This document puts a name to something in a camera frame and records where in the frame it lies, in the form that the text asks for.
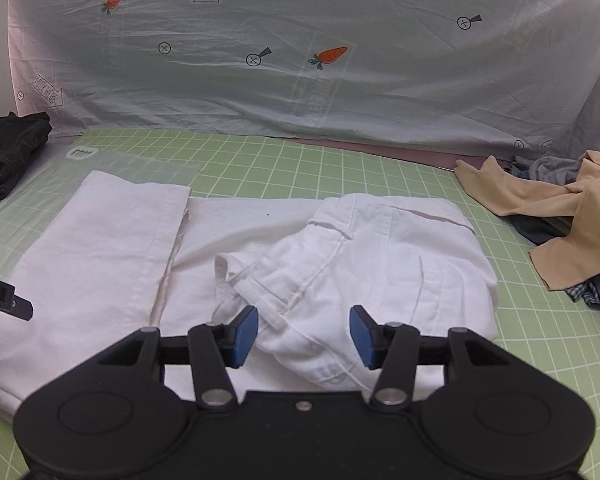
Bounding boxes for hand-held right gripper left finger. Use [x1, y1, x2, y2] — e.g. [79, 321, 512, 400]
[97, 305, 260, 412]

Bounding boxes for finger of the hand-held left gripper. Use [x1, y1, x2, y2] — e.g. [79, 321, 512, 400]
[9, 296, 34, 322]

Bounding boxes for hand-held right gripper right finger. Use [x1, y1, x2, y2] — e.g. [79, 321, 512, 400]
[348, 305, 513, 413]

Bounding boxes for white pants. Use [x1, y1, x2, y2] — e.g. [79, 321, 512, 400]
[0, 170, 501, 413]

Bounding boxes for black garment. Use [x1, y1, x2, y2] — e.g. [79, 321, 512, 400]
[0, 111, 53, 210]

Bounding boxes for green grid mat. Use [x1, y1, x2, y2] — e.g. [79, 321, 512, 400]
[0, 127, 600, 480]

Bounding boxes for pink board strip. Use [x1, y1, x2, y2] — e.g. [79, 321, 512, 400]
[275, 135, 462, 172]

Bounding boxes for blue checked shirt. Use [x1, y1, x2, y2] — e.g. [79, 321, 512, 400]
[567, 282, 600, 307]

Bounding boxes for grey carrot print sheet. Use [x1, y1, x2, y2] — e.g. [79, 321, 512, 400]
[7, 0, 600, 162]

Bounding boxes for beige garment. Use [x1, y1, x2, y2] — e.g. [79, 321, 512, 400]
[452, 150, 600, 291]

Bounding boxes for grey garment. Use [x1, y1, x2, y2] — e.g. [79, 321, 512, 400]
[510, 155, 589, 187]

